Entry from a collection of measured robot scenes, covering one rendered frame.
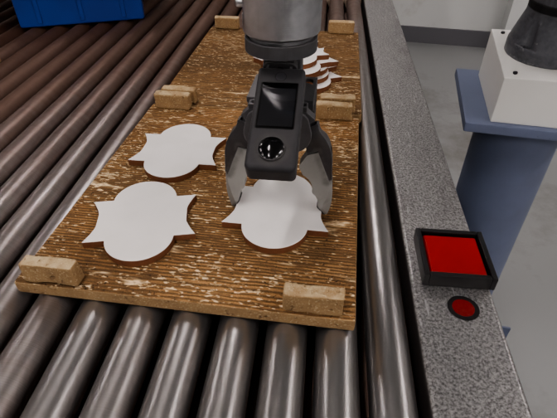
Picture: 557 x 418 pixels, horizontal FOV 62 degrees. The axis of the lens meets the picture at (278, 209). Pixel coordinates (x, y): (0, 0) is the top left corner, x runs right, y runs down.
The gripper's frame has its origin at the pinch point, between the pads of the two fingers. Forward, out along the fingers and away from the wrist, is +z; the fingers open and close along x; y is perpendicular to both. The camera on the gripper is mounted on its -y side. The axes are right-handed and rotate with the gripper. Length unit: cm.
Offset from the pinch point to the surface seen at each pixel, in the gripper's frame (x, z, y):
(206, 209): 8.8, 0.6, -0.5
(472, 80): -35, 7, 60
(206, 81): 18.5, 0.4, 36.2
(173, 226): 11.4, -0.3, -5.2
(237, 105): 10.8, 0.5, 27.4
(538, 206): -99, 94, 133
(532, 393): -71, 94, 39
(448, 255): -19.6, 1.4, -3.9
